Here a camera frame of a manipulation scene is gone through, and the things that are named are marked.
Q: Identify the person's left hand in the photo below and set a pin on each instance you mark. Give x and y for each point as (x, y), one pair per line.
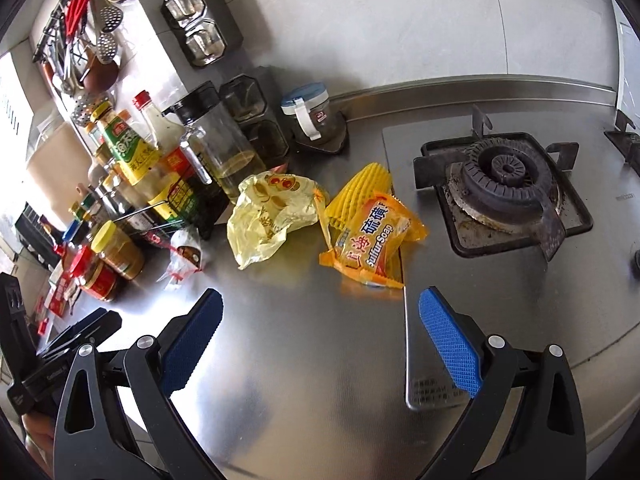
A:
(40, 435)

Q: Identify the cluster of small spice jars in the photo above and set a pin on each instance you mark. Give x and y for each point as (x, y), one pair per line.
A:
(80, 210)

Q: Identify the small clear bag red print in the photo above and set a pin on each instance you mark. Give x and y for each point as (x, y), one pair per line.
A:
(185, 255)

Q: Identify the small black burner grate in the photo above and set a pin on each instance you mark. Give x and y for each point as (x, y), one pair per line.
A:
(625, 142)

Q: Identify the beige cabinet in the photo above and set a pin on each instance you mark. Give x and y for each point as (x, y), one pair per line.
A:
(55, 160)

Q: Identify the steel slotted spatula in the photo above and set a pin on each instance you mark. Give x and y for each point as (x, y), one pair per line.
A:
(106, 47)

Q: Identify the red scissors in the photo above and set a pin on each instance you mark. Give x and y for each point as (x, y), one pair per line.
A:
(77, 10)

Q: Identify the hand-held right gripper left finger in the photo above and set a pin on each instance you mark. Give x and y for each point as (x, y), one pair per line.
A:
(192, 340)

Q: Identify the glass oil dispenser black lid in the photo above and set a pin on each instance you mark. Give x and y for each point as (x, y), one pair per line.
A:
(225, 145)

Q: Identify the black utensil rail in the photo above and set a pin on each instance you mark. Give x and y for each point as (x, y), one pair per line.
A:
(59, 10)

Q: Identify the small steel slotted spoon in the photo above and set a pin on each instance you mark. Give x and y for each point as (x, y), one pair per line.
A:
(111, 17)

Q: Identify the red snack packet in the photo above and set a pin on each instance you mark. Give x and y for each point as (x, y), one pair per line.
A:
(62, 295)

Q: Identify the black corner stand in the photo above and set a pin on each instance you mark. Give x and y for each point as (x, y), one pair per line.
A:
(335, 140)

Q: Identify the brown wooden ladle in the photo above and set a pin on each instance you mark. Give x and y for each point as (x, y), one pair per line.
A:
(100, 77)

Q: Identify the red lid jar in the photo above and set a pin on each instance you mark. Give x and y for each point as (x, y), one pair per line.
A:
(100, 282)

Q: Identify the group of condiment bottles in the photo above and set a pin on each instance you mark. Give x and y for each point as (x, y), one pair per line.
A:
(130, 152)

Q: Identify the yellow lid jar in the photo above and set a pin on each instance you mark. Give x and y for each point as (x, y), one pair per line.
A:
(117, 250)

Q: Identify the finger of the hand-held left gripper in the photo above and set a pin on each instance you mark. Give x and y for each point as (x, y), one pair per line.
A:
(95, 322)
(15, 310)

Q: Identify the yellow foam fruit net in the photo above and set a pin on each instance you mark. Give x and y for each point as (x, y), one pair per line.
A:
(365, 185)

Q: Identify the orange soap wrapper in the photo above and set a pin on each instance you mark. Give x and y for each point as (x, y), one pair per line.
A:
(370, 240)

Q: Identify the black slatted appliance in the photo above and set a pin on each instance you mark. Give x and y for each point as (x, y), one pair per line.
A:
(35, 235)

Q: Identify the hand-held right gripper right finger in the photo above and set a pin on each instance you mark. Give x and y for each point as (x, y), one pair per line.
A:
(450, 342)

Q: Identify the stainless gas stove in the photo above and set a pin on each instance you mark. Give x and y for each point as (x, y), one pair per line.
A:
(500, 320)

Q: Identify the large steel skimmer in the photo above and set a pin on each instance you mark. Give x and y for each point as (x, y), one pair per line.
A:
(85, 107)

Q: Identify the glass jar blue lid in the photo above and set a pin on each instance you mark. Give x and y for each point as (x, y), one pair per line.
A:
(307, 115)

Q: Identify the large black burner grate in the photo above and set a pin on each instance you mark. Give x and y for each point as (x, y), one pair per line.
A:
(500, 180)

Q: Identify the yellow plastic bag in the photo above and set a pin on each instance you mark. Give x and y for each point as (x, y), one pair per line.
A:
(265, 220)

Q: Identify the steel tongs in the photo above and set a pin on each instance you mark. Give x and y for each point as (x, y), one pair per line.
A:
(67, 65)

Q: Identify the red cap clear bottle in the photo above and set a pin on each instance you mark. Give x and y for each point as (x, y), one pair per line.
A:
(160, 127)

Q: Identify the window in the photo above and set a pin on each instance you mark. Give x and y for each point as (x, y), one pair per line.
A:
(12, 110)

